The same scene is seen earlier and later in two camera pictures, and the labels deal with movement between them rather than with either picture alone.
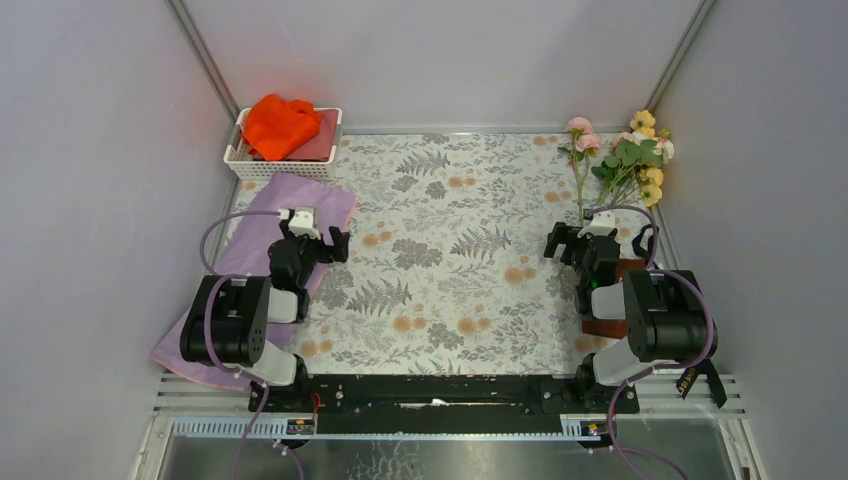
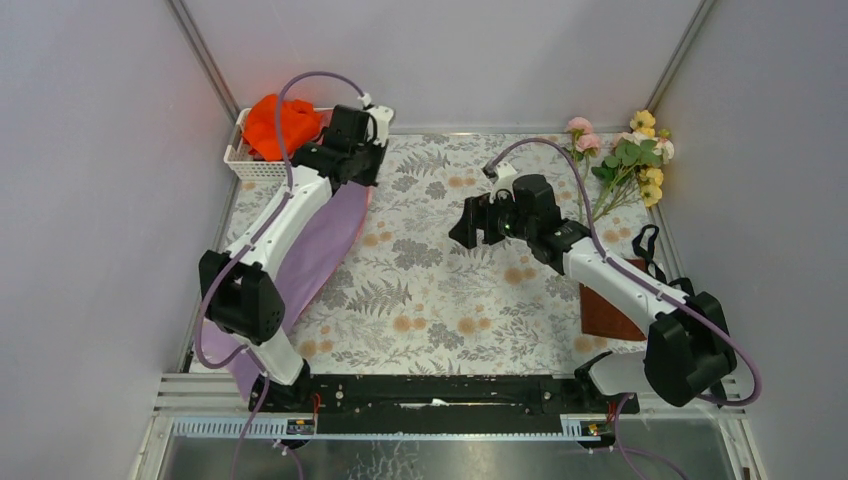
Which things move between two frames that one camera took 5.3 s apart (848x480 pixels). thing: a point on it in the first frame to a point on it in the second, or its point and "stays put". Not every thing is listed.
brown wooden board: x=612 y=328 stays put
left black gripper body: x=313 y=249 to x=366 y=150
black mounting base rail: x=451 y=403 stays put
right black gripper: x=561 y=234 to x=476 y=215
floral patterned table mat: x=444 y=273 stays put
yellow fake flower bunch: x=635 y=170 stays put
